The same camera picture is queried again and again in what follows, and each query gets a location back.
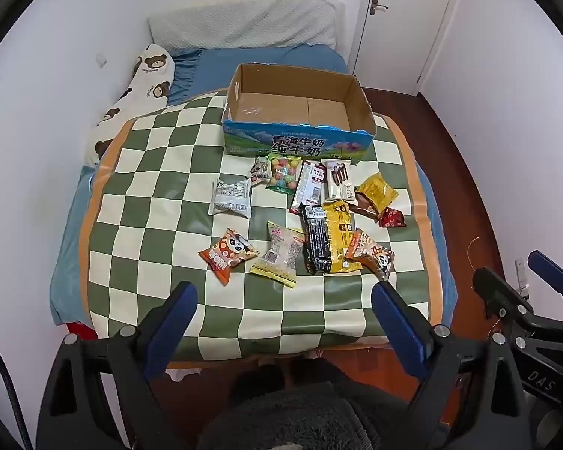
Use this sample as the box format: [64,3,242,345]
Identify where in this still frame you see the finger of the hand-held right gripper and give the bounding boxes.
[472,267,563,338]
[528,250,563,310]

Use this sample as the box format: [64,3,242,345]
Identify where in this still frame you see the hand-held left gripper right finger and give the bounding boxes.
[370,280,540,450]

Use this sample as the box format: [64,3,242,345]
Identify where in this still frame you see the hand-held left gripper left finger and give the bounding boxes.
[36,280,199,450]

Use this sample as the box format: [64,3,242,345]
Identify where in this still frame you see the orange panda snack packet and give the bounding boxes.
[345,227,396,282]
[198,228,260,286]

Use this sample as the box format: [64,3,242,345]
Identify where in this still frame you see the large yellow snack packet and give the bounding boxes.
[321,200,363,274]

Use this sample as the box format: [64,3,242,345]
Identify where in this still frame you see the long black snack packet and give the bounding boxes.
[298,204,333,275]

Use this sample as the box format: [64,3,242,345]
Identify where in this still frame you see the white grey snack packet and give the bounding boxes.
[208,178,253,218]

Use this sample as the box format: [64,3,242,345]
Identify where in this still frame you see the white red bar packet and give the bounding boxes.
[288,160,327,216]

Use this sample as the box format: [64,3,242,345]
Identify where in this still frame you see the colourful candy ball bag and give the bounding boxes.
[265,158,304,194]

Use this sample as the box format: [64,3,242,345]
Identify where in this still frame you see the cardboard box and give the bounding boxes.
[221,63,377,168]

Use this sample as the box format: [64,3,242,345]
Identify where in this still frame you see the white power strip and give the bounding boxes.
[515,257,531,298]

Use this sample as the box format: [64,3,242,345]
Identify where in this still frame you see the red cloth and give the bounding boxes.
[63,321,99,341]

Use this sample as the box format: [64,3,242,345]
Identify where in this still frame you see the small red snack packet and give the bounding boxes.
[378,206,407,228]

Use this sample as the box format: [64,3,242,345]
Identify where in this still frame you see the clear yellow-trimmed snack packet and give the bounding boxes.
[250,221,307,289]

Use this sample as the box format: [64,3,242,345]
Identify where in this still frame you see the green white checkered mat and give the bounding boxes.
[79,88,435,366]

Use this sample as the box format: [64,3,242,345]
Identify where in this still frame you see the small yellow snack packet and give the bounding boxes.
[355,172,399,214]

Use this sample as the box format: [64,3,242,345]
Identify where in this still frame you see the dark fleece clothing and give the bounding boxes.
[202,358,446,450]

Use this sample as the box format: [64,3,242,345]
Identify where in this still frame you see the white chocolate stick packet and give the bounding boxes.
[321,159,357,204]

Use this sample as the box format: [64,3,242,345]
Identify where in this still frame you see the small brown white snack packet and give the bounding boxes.
[250,156,274,185]

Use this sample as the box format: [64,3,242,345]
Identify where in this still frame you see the bear print pillow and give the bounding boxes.
[83,43,176,167]

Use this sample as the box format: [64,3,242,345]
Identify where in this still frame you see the blue bed sheet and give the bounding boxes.
[49,43,458,338]

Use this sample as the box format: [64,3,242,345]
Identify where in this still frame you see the white door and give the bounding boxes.
[349,0,458,87]

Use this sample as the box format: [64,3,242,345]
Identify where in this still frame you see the grey white textured pillow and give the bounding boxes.
[146,0,345,52]

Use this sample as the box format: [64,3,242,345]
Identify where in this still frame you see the thin orange wire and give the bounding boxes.
[467,237,486,270]

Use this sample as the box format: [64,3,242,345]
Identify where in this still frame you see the black cable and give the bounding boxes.
[0,319,33,450]

